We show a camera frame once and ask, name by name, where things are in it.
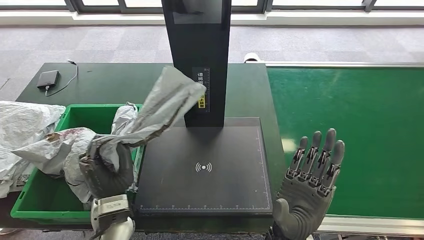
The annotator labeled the aluminium conveyor frame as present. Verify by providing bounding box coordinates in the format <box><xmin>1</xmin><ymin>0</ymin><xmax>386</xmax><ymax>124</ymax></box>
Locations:
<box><xmin>264</xmin><ymin>61</ymin><xmax>424</xmax><ymax>238</ymax></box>

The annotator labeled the green plastic crate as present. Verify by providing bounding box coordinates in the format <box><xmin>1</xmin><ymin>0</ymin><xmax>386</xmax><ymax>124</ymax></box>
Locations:
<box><xmin>10</xmin><ymin>103</ymin><xmax>145</xmax><ymax>225</ymax></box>

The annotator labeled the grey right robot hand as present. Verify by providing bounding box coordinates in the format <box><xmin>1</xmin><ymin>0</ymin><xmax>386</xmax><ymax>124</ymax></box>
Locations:
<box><xmin>272</xmin><ymin>128</ymin><xmax>346</xmax><ymax>240</ymax></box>

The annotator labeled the green conveyor belt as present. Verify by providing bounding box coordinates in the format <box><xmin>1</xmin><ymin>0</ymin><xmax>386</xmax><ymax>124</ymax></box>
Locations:
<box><xmin>266</xmin><ymin>67</ymin><xmax>424</xmax><ymax>220</ymax></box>

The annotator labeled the white woven sack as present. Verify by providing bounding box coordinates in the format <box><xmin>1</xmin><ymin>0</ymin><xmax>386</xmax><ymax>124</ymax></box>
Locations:
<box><xmin>0</xmin><ymin>100</ymin><xmax>66</xmax><ymax>199</ymax></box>

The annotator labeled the white round conveyor end cap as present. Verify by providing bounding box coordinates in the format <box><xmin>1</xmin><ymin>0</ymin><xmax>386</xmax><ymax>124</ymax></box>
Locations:
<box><xmin>243</xmin><ymin>52</ymin><xmax>263</xmax><ymax>64</ymax></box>

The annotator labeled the dark window frame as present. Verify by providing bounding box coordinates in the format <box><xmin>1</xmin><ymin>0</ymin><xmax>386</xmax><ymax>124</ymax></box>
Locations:
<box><xmin>0</xmin><ymin>0</ymin><xmax>424</xmax><ymax>15</ymax></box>

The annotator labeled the white window sill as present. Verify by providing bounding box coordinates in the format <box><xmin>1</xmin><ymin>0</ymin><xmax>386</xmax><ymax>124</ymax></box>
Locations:
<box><xmin>0</xmin><ymin>11</ymin><xmax>424</xmax><ymax>27</ymax></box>

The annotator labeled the white charging cable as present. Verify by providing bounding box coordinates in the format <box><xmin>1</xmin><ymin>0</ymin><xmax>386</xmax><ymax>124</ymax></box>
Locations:
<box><xmin>44</xmin><ymin>59</ymin><xmax>79</xmax><ymax>97</ymax></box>

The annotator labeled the dark green table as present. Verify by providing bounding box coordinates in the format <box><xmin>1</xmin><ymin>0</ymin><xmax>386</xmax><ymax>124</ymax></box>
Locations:
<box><xmin>0</xmin><ymin>62</ymin><xmax>287</xmax><ymax>234</ymax></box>

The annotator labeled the black yellow ruler label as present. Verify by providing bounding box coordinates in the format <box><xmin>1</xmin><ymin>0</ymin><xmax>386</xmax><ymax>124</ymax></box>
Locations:
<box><xmin>192</xmin><ymin>67</ymin><xmax>211</xmax><ymax>114</ymax></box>

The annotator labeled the white bag with QR label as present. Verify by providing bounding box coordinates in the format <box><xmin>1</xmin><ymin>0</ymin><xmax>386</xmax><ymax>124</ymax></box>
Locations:
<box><xmin>0</xmin><ymin>158</ymin><xmax>37</xmax><ymax>200</ymax></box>

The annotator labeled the grey mailer bag red print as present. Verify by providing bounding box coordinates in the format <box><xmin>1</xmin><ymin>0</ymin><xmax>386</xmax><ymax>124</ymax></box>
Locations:
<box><xmin>88</xmin><ymin>65</ymin><xmax>207</xmax><ymax>173</ymax></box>

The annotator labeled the black inbound scanner machine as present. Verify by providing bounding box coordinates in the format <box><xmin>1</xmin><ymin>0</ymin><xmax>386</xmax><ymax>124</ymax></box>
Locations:
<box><xmin>134</xmin><ymin>0</ymin><xmax>274</xmax><ymax>218</ymax></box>

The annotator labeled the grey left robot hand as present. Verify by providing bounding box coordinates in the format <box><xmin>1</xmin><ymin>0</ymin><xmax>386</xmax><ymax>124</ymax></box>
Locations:
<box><xmin>78</xmin><ymin>134</ymin><xmax>135</xmax><ymax>200</ymax></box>

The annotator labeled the black power bank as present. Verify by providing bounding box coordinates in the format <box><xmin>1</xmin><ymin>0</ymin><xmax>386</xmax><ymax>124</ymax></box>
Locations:
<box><xmin>36</xmin><ymin>70</ymin><xmax>60</xmax><ymax>89</ymax></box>

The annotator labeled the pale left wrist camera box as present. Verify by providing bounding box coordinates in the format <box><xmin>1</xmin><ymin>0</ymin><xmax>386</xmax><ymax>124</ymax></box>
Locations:
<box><xmin>90</xmin><ymin>194</ymin><xmax>134</xmax><ymax>233</ymax></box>

